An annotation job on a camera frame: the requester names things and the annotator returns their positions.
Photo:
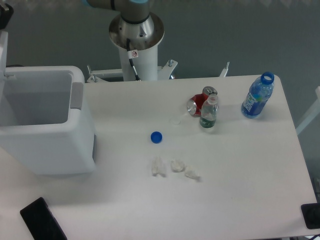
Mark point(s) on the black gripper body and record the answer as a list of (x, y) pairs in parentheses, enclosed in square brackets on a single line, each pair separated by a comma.
[(6, 12)]

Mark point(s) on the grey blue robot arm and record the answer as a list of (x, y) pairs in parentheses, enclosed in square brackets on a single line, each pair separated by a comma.
[(136, 27)]

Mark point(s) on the white open trash can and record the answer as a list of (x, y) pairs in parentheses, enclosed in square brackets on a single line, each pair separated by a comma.
[(45, 120)]

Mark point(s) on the blue bottle cap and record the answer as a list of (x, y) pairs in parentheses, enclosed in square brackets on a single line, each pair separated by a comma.
[(156, 137)]

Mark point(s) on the crushed red soda can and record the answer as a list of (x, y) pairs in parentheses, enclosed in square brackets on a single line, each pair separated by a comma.
[(194, 104)]

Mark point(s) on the black smartphone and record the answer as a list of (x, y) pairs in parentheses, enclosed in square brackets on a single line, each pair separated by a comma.
[(40, 221)]

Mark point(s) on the clear green-label water bottle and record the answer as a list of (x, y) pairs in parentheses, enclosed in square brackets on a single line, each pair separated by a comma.
[(209, 111)]

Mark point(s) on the middle crumpled white tissue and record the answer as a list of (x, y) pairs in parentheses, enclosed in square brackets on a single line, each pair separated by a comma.
[(177, 165)]

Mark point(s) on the right crumpled white tissue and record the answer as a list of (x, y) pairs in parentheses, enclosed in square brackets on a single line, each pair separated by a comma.
[(191, 173)]

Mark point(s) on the blue plastic drink bottle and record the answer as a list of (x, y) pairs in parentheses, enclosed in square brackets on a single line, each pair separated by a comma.
[(259, 93)]

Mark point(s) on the black device at right edge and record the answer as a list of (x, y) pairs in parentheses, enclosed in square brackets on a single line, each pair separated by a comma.
[(311, 215)]

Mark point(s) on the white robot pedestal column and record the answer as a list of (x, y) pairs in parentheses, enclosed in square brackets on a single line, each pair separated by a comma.
[(145, 62)]

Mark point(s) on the white table frame bracket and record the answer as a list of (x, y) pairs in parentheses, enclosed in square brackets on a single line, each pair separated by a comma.
[(163, 73)]

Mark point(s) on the white frame at right edge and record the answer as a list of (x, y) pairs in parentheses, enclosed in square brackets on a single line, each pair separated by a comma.
[(312, 112)]

